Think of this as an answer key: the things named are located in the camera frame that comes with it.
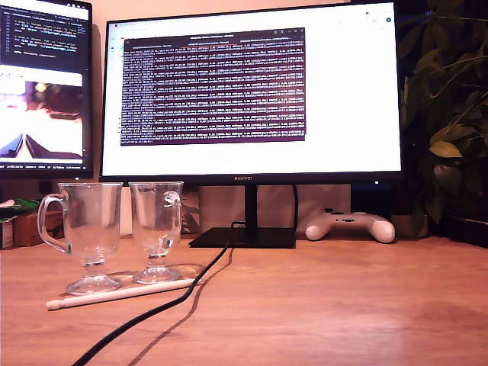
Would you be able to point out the white pen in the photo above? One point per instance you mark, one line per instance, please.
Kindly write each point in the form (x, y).
(122, 293)

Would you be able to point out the patterned picture card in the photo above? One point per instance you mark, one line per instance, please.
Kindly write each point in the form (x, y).
(190, 215)

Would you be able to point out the large black Huawei monitor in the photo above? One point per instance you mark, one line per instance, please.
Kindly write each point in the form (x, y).
(343, 99)

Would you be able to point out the white game controller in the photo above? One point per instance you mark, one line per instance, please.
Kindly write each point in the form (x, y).
(381, 228)

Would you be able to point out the pale plant pot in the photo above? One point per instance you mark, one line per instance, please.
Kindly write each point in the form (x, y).
(404, 225)

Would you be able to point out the green leafy plant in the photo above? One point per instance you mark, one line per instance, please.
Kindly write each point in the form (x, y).
(450, 129)

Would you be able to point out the brown cardboard box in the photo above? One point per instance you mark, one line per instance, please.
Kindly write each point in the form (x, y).
(26, 228)

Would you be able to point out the green packet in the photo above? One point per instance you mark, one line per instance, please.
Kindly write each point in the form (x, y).
(17, 207)

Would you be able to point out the black planter box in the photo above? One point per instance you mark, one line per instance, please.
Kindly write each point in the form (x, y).
(469, 230)

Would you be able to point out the black code monitor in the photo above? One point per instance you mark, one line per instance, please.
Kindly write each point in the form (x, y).
(45, 42)

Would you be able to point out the small white box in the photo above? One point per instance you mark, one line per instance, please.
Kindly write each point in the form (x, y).
(5, 234)

